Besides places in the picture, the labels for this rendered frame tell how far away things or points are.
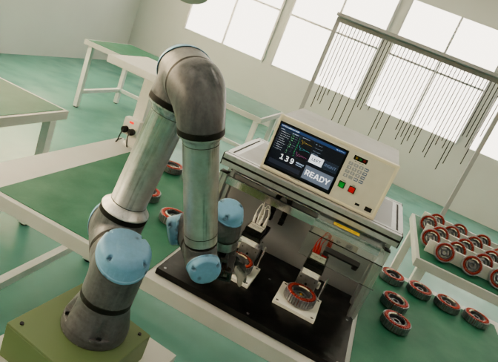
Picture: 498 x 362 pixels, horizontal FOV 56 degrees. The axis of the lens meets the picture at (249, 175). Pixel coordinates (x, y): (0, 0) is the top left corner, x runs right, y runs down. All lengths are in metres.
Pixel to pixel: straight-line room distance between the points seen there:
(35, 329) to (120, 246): 0.25
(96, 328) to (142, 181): 0.33
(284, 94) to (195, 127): 7.21
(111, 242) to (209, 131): 0.32
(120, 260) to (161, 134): 0.28
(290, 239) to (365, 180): 0.41
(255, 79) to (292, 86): 0.66
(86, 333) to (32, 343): 0.10
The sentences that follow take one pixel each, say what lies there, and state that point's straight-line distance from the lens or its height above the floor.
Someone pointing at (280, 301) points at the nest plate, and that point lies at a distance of 1.61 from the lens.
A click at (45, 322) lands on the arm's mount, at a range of 1.15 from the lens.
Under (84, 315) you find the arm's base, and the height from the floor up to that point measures 0.89.
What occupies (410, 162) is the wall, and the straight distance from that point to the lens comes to 7.97.
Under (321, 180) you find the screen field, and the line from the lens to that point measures 1.64.
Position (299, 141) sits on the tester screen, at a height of 1.26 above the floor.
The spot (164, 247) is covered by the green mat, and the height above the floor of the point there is 0.75.
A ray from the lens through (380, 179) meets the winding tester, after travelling 1.62.
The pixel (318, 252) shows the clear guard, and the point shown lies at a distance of 1.43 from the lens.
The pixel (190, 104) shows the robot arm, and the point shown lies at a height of 1.39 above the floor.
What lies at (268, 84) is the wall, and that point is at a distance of 8.14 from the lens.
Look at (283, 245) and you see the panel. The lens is 1.87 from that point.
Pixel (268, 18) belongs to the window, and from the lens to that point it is 8.20.
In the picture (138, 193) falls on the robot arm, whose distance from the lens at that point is 1.08.
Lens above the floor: 1.58
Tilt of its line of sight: 17 degrees down
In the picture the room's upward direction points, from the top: 22 degrees clockwise
